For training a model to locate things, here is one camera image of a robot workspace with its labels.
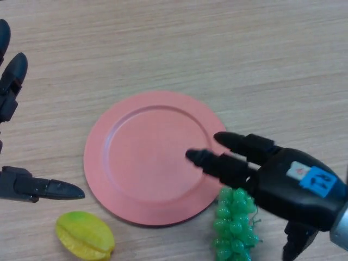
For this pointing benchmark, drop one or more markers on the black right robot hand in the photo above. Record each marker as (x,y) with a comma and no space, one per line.
(282,185)

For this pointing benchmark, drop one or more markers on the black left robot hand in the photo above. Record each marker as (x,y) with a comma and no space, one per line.
(11,84)

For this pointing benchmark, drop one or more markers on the green grapes bunch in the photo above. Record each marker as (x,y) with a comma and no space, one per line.
(231,228)

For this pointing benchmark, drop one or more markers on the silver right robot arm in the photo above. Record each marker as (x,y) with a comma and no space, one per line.
(341,228)

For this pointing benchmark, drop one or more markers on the pink round plate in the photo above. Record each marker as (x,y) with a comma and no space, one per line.
(152,163)

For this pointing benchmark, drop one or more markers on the yellow green starfruit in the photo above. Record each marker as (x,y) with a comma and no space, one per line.
(84,236)

